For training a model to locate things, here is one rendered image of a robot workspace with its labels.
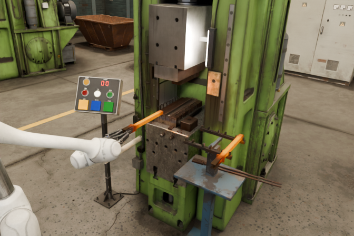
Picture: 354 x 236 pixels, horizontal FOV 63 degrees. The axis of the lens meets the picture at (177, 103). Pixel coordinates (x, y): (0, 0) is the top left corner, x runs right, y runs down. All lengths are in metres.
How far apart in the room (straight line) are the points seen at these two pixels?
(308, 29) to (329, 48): 0.61
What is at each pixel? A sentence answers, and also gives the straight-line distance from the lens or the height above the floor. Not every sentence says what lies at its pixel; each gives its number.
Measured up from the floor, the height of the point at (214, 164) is 1.04.
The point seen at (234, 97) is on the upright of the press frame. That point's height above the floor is 1.20.
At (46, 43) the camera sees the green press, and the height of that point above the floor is 0.64.
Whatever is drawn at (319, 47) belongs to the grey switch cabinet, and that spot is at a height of 0.72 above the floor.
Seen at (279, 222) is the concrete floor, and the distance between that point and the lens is 2.89.
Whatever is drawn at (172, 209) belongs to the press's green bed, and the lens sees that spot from 2.57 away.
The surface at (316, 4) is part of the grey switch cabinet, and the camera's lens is 7.04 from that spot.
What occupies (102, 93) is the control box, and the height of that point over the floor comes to 1.09.
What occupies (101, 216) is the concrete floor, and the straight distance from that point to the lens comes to 2.79.
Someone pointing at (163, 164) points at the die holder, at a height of 0.61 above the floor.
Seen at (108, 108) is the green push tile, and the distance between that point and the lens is 2.28.
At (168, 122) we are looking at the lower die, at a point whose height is 0.94.
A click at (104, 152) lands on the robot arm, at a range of 1.41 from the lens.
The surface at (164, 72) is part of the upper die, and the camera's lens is 2.05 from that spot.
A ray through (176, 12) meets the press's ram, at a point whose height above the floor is 1.73.
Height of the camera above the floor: 1.91
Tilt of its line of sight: 23 degrees down
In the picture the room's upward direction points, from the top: 2 degrees clockwise
